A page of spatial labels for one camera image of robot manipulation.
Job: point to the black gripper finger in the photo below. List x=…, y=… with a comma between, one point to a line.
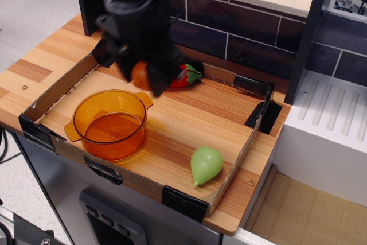
x=161, y=74
x=126, y=63

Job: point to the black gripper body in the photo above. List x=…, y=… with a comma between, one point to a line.
x=140, y=29

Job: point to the orange toy carrot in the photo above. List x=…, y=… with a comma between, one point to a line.
x=139, y=76

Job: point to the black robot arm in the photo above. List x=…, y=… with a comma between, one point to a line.
x=135, y=30

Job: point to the transparent orange plastic pot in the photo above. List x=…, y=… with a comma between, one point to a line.
x=111, y=124

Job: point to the cardboard fence with black tape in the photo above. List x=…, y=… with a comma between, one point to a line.
x=224, y=111

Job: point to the red toy chili pepper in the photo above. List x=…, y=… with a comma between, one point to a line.
x=187, y=77

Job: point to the green toy pear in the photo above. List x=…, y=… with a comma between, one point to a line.
x=206, y=163

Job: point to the grey oven control panel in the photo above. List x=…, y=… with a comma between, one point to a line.
x=108, y=225

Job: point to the white toy sink drainboard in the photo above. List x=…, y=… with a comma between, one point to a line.
x=323, y=141

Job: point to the dark grey vertical post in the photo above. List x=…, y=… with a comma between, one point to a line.
x=299, y=71

